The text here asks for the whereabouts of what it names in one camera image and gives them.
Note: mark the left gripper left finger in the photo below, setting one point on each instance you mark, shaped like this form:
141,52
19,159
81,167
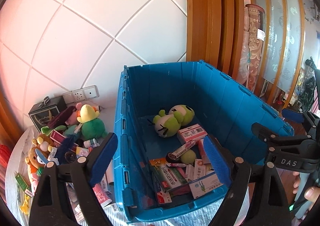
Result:
88,171

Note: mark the maroon haired doll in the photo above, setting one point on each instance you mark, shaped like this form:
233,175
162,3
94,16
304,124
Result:
67,117

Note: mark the yellow toy figure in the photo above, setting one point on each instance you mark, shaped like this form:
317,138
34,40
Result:
25,206

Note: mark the pink white carton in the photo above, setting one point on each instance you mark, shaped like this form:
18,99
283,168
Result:
194,132

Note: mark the red green toothpaste box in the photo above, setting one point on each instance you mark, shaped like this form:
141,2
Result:
168,182

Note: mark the yellow and green duck plush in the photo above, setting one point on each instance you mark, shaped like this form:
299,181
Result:
92,126

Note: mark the brown bear plush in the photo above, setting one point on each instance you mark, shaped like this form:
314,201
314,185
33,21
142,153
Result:
40,151

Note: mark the red bag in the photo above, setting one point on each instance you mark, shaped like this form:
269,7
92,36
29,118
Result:
5,154

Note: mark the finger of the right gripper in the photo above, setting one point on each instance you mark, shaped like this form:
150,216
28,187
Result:
292,115

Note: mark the pink flower tissue pack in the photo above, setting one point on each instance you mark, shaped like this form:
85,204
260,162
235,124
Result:
102,197

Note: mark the blue plastic storage crate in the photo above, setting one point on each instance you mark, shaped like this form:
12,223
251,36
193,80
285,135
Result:
224,108

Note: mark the dark gift box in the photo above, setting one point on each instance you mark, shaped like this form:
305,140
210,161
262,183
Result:
43,112

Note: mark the green tall carton box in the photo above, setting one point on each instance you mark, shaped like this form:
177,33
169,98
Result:
25,187

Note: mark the green frog plush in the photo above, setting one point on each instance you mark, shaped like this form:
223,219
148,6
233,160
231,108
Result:
167,124

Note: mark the dark brown jar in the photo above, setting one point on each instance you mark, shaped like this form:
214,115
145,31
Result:
70,157

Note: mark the white green medicine box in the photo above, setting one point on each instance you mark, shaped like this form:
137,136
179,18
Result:
204,185

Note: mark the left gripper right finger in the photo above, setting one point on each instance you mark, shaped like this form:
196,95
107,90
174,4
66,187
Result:
234,173

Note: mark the rolled patterned carpet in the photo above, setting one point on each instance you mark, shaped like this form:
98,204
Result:
252,46

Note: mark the white wall socket panel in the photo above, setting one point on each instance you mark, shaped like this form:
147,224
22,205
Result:
81,94

